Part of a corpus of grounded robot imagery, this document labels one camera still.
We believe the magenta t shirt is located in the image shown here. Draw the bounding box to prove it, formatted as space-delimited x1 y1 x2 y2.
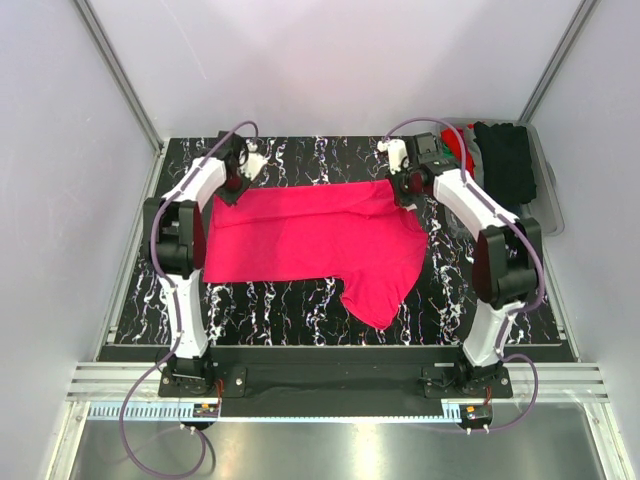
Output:
203 181 428 330

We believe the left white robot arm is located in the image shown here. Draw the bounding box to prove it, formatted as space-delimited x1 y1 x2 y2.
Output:
143 131 249 396

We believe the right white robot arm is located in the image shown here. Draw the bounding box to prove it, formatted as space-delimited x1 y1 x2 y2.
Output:
378 133 544 398

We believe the green folded t shirt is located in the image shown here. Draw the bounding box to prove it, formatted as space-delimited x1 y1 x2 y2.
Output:
442 145 457 160

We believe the red folded t shirt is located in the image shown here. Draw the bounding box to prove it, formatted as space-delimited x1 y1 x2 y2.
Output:
441 127 468 161

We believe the grey folded t shirt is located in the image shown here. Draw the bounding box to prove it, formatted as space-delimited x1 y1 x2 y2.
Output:
463 124 484 188

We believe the black folded t shirt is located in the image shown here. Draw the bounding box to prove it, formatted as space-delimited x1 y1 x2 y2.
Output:
473 122 537 208

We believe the clear plastic bin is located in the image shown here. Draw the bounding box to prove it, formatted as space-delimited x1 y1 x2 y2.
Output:
438 118 565 236

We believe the left orange connector module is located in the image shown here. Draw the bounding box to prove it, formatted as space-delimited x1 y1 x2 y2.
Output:
193 402 220 418

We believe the orange connector module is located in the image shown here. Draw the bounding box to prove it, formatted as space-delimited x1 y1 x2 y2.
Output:
461 404 493 424
193 402 220 418

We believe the right orange connector module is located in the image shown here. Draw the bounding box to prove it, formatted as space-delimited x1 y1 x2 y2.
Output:
461 404 493 424

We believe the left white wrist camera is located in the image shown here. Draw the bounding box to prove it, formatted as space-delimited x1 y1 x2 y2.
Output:
239 140 267 182

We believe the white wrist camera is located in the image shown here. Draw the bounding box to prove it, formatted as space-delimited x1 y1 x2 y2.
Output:
239 140 267 182
377 139 410 175

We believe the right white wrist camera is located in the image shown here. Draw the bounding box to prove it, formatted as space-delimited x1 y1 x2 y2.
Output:
377 139 410 175

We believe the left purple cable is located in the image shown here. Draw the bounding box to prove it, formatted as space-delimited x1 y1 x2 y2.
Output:
118 119 261 479

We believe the purple cable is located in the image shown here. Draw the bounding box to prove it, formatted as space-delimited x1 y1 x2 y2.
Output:
118 119 261 479
383 115 546 434

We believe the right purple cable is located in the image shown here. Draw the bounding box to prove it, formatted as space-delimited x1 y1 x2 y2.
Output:
383 115 546 434

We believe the left aluminium corner post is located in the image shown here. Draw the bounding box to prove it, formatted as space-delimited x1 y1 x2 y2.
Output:
70 0 164 153

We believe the aluminium corner post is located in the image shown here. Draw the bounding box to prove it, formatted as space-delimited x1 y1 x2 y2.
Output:
518 0 600 123
70 0 164 153

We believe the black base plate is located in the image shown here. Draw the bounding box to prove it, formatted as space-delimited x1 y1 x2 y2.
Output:
159 346 513 399

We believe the aluminium frame rail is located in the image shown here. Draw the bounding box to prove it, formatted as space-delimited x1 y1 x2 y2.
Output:
67 362 608 403

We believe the right aluminium corner post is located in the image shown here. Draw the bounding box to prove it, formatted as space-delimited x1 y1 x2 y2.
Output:
518 0 600 123

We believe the white slotted cable duct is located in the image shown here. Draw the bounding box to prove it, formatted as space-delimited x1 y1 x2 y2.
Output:
89 401 462 423

